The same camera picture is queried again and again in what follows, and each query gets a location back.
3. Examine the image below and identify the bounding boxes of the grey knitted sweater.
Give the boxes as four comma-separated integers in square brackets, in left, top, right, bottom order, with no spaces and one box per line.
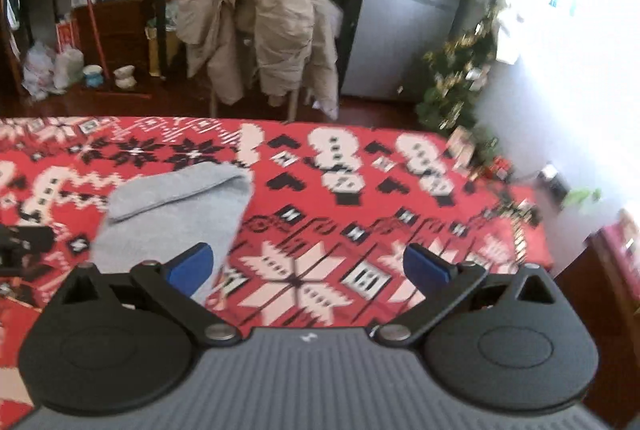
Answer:
[90,162,254,304]

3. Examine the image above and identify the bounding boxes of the white plastic bag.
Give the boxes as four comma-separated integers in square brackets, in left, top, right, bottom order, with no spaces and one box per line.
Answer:
[22,41,85,101]

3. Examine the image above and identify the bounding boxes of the blue ceramic pet bowl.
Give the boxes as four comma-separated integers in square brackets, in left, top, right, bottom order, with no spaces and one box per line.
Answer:
[82,65,104,89]

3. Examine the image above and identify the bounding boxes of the white ceramic pet bowl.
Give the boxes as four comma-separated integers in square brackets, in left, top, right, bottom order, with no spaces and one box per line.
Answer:
[114,65,137,90]

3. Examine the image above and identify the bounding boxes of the red and white box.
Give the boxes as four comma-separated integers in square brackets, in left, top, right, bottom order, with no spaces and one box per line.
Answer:
[55,18,80,53]

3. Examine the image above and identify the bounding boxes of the red patterned christmas blanket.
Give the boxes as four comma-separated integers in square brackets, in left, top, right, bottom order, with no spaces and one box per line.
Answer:
[1,117,553,428]

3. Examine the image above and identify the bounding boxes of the decorated christmas tree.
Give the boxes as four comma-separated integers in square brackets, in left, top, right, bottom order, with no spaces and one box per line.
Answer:
[416,0,511,180]

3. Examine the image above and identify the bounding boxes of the beige jacket on chair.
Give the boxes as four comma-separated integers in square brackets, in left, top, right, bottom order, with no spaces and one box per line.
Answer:
[176,0,340,119]

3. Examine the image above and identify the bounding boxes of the silver refrigerator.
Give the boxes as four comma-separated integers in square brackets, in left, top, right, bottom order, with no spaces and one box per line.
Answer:
[339,0,467,102]

